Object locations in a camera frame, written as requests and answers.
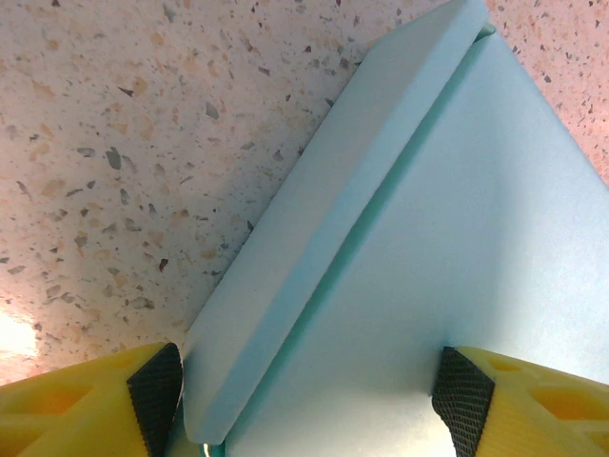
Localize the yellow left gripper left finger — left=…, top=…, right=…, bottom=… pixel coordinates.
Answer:
left=0, top=341, right=185, bottom=457

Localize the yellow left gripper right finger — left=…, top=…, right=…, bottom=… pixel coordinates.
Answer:
left=430, top=345, right=609, bottom=457

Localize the light blue paper box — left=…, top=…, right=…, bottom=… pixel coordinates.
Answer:
left=183, top=0, right=609, bottom=457

